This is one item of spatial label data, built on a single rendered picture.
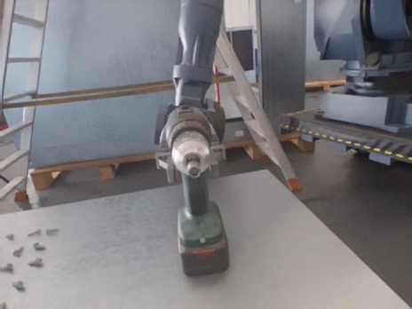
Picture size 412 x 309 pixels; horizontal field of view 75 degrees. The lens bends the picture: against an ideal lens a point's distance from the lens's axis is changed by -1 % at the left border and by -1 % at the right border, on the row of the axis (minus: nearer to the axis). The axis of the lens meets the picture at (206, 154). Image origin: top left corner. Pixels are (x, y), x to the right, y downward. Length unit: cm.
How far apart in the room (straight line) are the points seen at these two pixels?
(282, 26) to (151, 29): 108
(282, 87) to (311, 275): 225
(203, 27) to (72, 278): 66
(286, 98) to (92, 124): 173
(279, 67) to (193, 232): 225
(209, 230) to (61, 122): 229
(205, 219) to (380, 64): 132
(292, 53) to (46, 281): 241
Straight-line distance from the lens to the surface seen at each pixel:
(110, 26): 243
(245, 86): 174
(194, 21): 83
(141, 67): 239
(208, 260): 42
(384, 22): 150
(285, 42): 257
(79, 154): 265
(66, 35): 251
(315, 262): 46
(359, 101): 163
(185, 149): 28
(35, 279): 54
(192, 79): 80
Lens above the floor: 95
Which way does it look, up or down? 20 degrees down
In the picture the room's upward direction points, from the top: 6 degrees counter-clockwise
